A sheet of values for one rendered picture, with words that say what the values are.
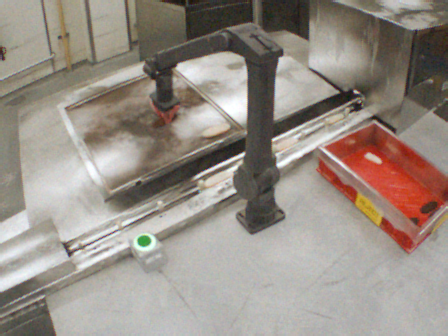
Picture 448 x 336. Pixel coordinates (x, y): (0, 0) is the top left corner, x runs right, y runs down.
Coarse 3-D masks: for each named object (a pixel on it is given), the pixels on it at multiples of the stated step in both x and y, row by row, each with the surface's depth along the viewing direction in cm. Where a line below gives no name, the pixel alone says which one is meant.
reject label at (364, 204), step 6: (360, 198) 105; (366, 198) 103; (360, 204) 106; (366, 204) 104; (372, 204) 101; (366, 210) 104; (372, 210) 102; (372, 216) 103; (378, 216) 100; (444, 216) 96; (378, 222) 101
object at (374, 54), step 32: (320, 0) 138; (352, 0) 136; (384, 0) 145; (416, 0) 159; (320, 32) 148; (352, 32) 133; (384, 32) 119; (416, 32) 110; (320, 64) 157; (352, 64) 141; (384, 64) 127; (352, 96) 150; (384, 96) 134; (416, 96) 135
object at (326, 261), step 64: (320, 192) 116; (192, 256) 99; (256, 256) 98; (320, 256) 96; (384, 256) 93; (64, 320) 80; (128, 320) 82; (192, 320) 82; (256, 320) 82; (320, 320) 80; (384, 320) 77
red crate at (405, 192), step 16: (320, 160) 120; (352, 160) 127; (368, 160) 126; (384, 160) 126; (336, 176) 115; (368, 176) 120; (384, 176) 119; (400, 176) 119; (352, 192) 110; (384, 192) 113; (400, 192) 112; (416, 192) 112; (400, 208) 107; (416, 208) 106; (384, 224) 100; (400, 240) 95
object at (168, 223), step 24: (360, 120) 140; (312, 144) 128; (288, 168) 122; (216, 192) 111; (168, 216) 104; (192, 216) 105; (120, 240) 97; (72, 264) 90; (96, 264) 91; (48, 288) 84; (0, 312) 77
